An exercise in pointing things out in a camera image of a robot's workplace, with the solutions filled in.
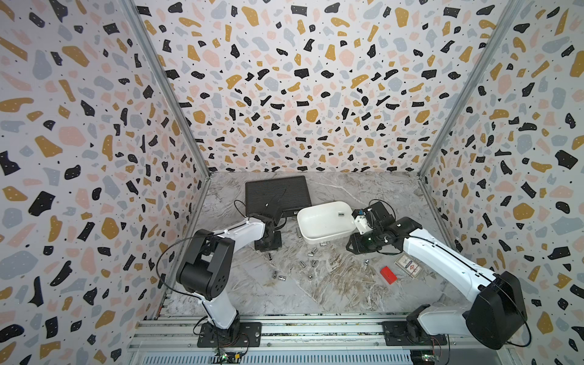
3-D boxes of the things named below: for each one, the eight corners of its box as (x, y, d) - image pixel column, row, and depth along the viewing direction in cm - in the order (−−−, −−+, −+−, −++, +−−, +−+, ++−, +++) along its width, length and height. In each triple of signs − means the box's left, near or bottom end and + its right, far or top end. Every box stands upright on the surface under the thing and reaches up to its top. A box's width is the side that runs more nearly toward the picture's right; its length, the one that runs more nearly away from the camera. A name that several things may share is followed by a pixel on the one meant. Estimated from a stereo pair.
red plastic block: (390, 285, 87) (392, 283, 85) (378, 271, 90) (380, 269, 88) (396, 280, 88) (398, 278, 86) (384, 267, 91) (386, 265, 89)
